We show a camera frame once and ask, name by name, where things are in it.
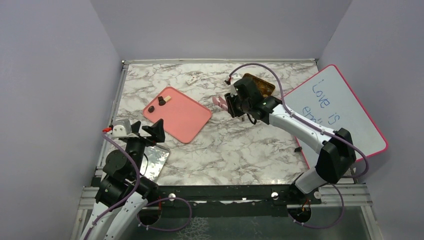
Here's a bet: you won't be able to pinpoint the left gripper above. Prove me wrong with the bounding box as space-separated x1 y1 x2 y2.
125 118 165 178

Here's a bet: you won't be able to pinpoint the pink silicone tongs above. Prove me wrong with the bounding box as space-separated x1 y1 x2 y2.
212 96 228 111

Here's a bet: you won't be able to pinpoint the pink plastic tray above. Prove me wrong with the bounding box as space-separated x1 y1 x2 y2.
142 86 212 144

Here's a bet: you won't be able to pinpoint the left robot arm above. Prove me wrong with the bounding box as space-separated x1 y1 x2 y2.
80 119 165 240

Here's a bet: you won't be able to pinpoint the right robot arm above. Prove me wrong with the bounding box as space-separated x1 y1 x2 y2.
143 77 357 204

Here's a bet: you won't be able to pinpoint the gold chocolate tin box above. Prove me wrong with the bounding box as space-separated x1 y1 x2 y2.
243 73 276 98

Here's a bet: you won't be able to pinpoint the silver tin lid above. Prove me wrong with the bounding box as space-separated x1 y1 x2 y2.
138 145 171 182

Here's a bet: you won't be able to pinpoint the small white card box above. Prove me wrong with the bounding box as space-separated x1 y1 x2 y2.
185 76 201 86

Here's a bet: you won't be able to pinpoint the pink framed whiteboard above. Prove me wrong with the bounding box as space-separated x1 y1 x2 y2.
284 64 389 157

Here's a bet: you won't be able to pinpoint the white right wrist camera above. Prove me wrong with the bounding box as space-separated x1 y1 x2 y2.
228 74 243 98

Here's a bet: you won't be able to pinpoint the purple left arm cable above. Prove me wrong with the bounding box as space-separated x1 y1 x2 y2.
82 131 141 240

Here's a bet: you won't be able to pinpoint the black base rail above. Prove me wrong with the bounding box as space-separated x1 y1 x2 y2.
137 184 321 225

